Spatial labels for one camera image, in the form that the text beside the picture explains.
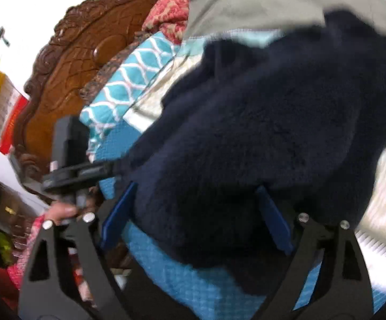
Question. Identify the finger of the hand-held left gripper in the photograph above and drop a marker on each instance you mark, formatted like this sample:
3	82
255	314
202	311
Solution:
111	169

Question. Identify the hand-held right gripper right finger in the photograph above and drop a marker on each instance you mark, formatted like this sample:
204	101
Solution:
274	220

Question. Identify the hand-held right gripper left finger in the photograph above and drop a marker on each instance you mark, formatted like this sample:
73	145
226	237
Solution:
119	210

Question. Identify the navy fleece garment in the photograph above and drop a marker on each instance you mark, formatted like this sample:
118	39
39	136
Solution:
262	123

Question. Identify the person's left forearm plaid sleeve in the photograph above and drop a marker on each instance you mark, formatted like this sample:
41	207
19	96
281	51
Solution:
15	266

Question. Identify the person's left hand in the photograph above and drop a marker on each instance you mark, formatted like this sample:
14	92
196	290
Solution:
59	212

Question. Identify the carved wooden headboard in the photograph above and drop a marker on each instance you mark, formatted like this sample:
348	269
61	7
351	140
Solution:
76	63

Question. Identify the brown paisley pillow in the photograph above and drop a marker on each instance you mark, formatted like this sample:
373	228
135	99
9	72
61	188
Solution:
106	70

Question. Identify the teal white patterned pillow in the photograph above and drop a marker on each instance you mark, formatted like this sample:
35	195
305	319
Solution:
129	76

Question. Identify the striped patterned bedspread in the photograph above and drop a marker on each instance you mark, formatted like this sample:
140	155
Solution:
179	283

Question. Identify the red patterned pillow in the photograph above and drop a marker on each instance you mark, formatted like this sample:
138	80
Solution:
169	10

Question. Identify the dark wall hook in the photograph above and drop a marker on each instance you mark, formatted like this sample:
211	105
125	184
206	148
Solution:
2	36

